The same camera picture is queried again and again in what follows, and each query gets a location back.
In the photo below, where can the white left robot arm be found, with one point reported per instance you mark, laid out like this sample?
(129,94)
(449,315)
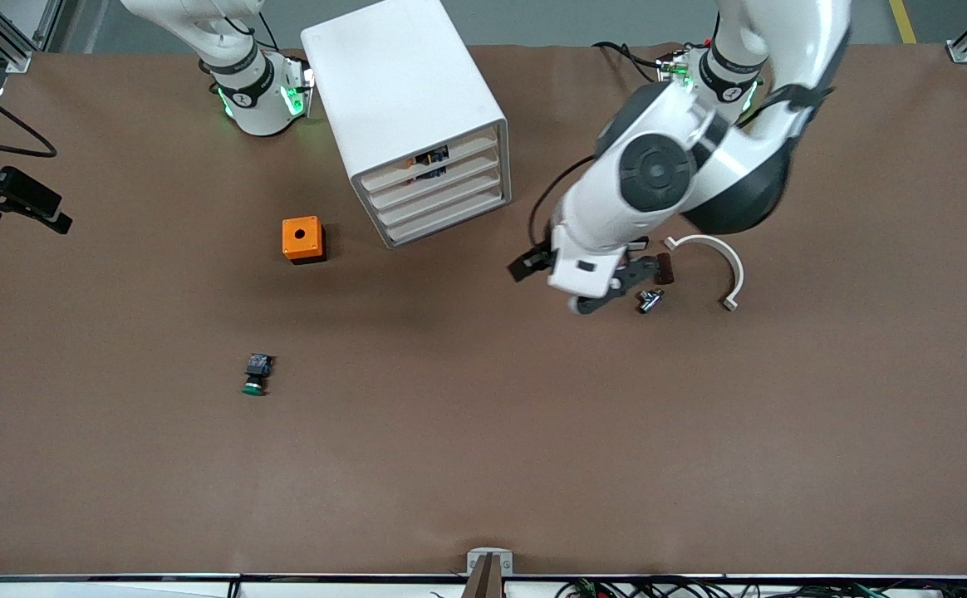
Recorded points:
(749,50)

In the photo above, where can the white drawer cabinet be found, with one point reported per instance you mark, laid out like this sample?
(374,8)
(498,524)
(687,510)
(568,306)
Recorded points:
(400,75)

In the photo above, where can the green push button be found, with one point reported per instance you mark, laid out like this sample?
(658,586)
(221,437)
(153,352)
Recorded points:
(256,375)

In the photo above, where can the brown terminal block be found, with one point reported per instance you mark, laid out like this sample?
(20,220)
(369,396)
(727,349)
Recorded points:
(665,269)

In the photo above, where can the brown table mat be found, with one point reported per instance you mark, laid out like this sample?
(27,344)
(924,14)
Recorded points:
(483,457)

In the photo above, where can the silver key switch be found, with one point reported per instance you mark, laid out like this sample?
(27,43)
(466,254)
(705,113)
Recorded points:
(650,300)

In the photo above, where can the white curved bracket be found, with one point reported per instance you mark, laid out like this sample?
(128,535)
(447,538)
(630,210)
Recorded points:
(733,262)

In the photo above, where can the orange button enclosure box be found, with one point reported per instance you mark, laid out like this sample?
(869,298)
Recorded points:
(301,238)

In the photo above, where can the grey metal clamp bracket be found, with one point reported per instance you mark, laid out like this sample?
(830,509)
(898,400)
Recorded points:
(489,563)

